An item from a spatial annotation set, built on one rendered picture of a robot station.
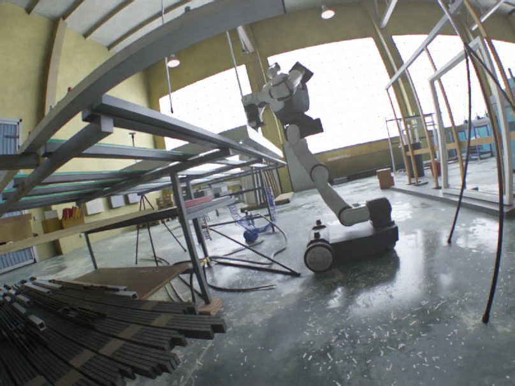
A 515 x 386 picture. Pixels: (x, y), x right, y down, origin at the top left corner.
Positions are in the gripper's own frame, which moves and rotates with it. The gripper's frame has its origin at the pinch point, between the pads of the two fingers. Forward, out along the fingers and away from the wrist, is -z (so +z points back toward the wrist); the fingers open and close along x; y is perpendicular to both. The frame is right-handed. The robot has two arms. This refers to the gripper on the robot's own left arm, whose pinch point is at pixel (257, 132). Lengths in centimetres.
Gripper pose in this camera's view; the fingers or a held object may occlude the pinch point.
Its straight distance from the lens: 148.6
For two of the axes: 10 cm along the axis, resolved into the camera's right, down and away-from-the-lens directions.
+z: -2.2, -9.7, -0.4
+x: -9.5, 2.1, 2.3
